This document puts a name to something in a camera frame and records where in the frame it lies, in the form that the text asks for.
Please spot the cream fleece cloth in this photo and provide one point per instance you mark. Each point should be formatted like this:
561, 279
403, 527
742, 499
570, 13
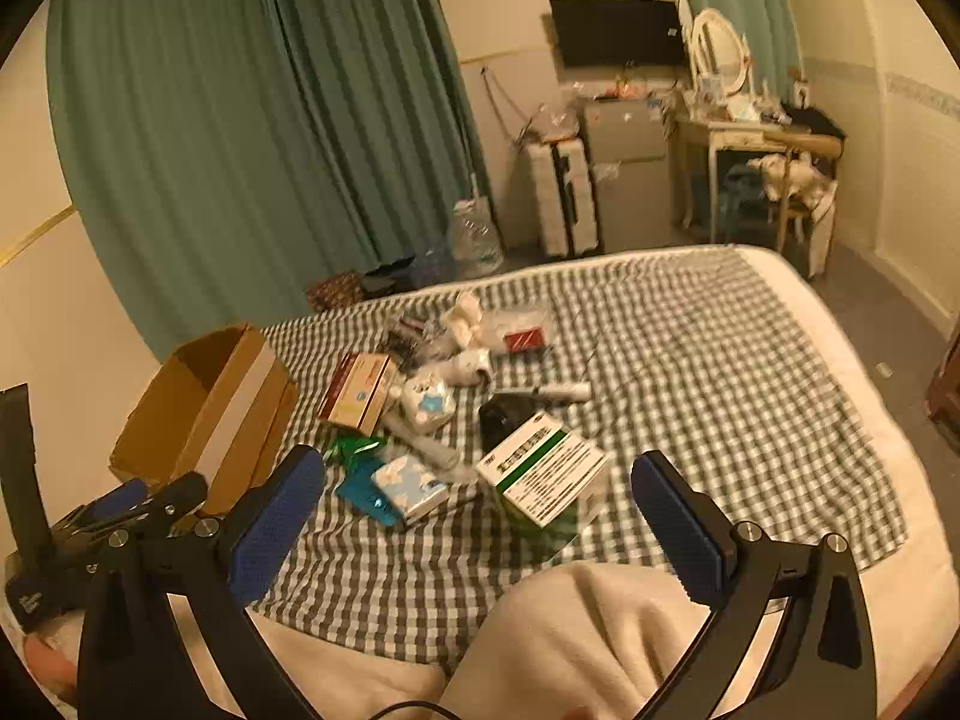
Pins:
570, 645

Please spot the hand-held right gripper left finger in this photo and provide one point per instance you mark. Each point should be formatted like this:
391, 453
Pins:
277, 517

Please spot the large clear water bottle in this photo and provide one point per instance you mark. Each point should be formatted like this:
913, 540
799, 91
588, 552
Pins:
474, 236

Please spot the wooden chair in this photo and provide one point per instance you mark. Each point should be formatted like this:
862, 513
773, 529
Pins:
806, 187

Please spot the red and tan box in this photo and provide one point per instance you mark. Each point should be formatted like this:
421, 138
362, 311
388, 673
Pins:
356, 394

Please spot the brown cardboard box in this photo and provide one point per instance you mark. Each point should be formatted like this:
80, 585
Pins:
202, 420

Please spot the green shiny wrapper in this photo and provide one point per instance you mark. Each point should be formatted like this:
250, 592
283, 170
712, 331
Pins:
352, 448

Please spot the narrow green curtain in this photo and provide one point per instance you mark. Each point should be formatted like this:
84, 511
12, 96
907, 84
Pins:
739, 0

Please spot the cream dressing table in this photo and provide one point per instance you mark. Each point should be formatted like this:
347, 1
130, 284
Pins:
739, 142

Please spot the bunch of black clips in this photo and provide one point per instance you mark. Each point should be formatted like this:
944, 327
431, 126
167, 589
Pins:
412, 341

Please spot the grey checked blanket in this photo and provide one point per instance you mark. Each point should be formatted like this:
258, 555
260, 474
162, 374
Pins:
712, 405

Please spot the white clothes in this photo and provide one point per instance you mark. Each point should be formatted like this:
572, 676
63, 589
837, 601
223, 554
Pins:
795, 176

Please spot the teal foil packet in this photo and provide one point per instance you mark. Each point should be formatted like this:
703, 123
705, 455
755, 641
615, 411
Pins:
360, 491

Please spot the white and blue tissue packet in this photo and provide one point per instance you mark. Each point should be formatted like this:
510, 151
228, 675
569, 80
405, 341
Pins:
416, 484

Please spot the patterned brown box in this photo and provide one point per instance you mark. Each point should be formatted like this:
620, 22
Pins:
337, 291

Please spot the black storage box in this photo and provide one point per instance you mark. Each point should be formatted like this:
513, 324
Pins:
390, 276

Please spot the blue plastic bag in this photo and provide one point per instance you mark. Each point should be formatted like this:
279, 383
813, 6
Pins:
433, 262

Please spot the white suitcase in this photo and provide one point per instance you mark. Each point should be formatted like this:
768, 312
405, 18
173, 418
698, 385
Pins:
562, 195

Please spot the white tube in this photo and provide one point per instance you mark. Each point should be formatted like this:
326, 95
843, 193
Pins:
551, 391

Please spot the wide green curtain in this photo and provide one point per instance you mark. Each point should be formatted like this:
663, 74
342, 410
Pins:
247, 127

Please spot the person's left hand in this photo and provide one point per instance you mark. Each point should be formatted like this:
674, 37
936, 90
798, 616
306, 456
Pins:
49, 671

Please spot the white oval mirror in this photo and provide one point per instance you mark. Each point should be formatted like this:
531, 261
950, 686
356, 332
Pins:
720, 45

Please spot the green and white medicine box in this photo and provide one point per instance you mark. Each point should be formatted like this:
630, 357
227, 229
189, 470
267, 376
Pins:
544, 469

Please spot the grey mini fridge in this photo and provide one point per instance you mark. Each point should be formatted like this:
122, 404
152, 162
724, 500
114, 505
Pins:
626, 165

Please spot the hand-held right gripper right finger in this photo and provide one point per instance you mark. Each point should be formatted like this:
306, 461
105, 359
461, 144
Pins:
679, 532

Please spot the blue printed white tissue pack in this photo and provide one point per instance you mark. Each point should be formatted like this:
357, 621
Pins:
427, 401

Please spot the clear bag with red card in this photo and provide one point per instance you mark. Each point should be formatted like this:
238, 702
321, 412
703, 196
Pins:
521, 330

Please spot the small black item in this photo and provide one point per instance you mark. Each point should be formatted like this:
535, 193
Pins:
506, 420

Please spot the black television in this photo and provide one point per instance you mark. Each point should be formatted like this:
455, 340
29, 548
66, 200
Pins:
619, 30

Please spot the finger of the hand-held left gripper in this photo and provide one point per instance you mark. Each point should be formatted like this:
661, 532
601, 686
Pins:
120, 496
180, 493

